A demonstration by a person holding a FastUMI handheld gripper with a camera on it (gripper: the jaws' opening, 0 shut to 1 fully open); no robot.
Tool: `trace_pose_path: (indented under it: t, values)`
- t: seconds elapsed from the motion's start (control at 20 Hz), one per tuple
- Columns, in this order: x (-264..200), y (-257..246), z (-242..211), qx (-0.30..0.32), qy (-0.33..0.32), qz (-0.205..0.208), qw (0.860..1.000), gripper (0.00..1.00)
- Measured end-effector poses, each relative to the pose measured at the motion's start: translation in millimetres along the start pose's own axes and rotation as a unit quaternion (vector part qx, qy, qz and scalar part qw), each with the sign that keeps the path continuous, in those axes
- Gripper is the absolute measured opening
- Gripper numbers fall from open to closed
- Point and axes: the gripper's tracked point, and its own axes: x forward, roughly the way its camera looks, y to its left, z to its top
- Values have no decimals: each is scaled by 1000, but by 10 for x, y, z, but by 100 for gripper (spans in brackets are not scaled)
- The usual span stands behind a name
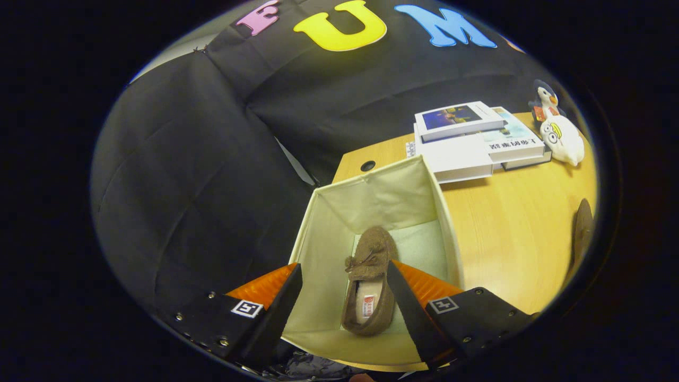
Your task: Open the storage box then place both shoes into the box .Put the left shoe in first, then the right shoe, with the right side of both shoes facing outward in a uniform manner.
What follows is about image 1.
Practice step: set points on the grey penguin plush toy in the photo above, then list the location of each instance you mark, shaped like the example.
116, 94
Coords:
546, 101

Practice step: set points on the thick white book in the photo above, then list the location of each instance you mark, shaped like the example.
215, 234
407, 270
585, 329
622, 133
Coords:
456, 159

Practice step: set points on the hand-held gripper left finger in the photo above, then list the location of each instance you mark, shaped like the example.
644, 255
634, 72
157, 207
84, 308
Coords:
276, 318

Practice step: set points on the brown fuzzy shoe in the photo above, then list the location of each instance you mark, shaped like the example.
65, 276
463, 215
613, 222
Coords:
374, 249
582, 233

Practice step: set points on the white book with blue picture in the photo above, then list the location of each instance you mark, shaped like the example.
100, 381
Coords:
456, 119

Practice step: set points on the green fabric storage box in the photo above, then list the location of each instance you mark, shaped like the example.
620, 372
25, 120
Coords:
382, 196

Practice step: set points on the dark cover book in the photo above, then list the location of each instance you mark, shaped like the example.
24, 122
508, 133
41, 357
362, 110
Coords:
528, 162

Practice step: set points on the white round plush toy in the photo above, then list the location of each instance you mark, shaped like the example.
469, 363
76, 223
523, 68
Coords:
565, 143

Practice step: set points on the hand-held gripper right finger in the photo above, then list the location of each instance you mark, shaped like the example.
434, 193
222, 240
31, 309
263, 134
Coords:
411, 313

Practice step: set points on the spiral notebook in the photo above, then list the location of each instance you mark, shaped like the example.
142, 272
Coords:
410, 149

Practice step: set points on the dark crumpled cloth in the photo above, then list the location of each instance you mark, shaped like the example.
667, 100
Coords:
307, 367

